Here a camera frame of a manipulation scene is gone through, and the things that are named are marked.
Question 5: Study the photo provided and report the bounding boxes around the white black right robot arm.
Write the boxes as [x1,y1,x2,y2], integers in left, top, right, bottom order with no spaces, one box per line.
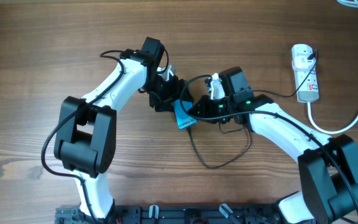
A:
[186,67,358,223]

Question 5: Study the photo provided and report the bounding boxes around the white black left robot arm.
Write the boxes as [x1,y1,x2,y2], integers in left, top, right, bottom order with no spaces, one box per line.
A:
[53,37,185,223]

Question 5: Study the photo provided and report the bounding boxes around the white power strip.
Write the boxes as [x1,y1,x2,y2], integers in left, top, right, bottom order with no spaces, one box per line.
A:
[291,44,319,103]

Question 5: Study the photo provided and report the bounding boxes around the black USB charging cable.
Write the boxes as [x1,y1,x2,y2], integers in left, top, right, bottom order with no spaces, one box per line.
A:
[186,49,319,170]

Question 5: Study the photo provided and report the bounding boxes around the Galaxy smartphone with cyan screen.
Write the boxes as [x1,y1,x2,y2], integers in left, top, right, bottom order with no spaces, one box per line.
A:
[173,100,197,129]

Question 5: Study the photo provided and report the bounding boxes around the white USB charger plug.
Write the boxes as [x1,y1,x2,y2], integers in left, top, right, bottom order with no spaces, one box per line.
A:
[291,55,314,72]

